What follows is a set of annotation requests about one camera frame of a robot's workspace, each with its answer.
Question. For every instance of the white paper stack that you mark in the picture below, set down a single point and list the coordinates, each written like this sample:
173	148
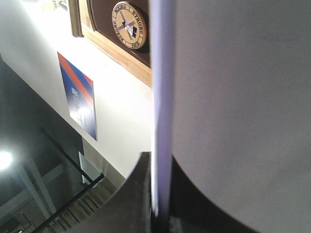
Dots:
232	92

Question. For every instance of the wooden framed board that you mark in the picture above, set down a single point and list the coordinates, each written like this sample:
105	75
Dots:
92	19

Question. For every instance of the round windmill emblem plaque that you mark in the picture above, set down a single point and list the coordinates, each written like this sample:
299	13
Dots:
129	25

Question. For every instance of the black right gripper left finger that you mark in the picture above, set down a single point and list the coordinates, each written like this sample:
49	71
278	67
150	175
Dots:
129	209

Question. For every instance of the blue red poster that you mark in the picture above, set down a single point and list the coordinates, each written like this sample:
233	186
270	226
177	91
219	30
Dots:
80	96

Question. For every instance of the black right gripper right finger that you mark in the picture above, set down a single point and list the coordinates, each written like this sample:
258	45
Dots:
194	212

